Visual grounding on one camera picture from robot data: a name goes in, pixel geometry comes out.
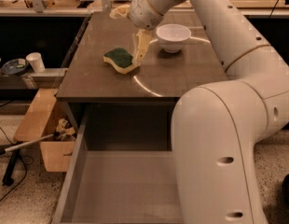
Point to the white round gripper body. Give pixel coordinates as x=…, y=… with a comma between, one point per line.
x=144, y=12

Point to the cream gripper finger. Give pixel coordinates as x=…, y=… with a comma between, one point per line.
x=141, y=44
x=120, y=12

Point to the green and yellow sponge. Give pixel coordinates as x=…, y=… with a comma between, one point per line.
x=120, y=60

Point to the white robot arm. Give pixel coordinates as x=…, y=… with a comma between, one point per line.
x=215, y=126

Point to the grey open top drawer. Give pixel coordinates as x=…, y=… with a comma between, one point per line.
x=121, y=171

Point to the white ceramic bowl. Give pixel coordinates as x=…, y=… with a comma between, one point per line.
x=172, y=37

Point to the grey cabinet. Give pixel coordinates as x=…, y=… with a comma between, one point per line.
x=161, y=75

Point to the white paper cup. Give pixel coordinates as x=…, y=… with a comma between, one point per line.
x=35, y=60

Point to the blue plate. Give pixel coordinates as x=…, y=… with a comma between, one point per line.
x=15, y=67

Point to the crumpled paper in box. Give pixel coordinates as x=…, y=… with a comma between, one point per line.
x=64, y=131

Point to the wooden box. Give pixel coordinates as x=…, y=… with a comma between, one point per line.
x=42, y=118

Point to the silver metal rod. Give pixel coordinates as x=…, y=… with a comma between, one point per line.
x=28, y=143

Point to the black stand leg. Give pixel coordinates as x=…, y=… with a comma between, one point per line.
x=7, y=179

